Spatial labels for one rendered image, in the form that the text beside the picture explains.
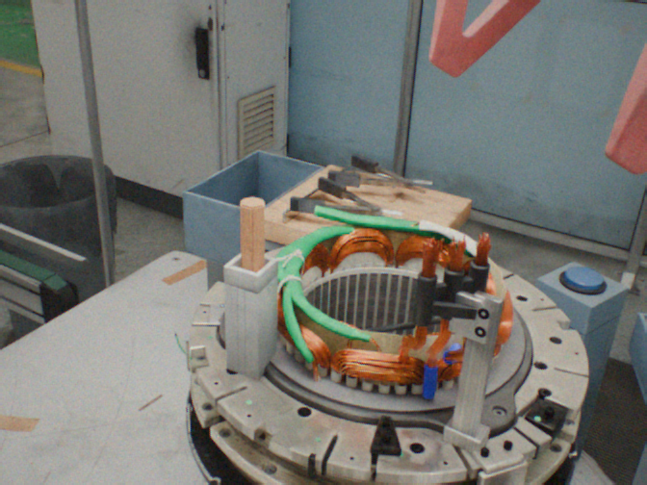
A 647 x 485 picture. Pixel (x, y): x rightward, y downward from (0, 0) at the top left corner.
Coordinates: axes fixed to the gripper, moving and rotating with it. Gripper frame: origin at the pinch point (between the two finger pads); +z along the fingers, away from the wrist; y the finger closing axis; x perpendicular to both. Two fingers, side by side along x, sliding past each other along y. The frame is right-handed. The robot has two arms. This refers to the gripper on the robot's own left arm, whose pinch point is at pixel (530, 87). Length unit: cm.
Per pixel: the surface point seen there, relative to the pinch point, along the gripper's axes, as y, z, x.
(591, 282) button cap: -32, 10, 49
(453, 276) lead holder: -12.3, 10.1, 13.4
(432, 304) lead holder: -12.1, 12.1, 13.1
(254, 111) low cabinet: -256, 44, 104
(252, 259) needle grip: -23.1, 17.4, 7.2
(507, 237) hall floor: -207, 37, 213
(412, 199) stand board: -52, 14, 39
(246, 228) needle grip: -23.3, 15.5, 5.7
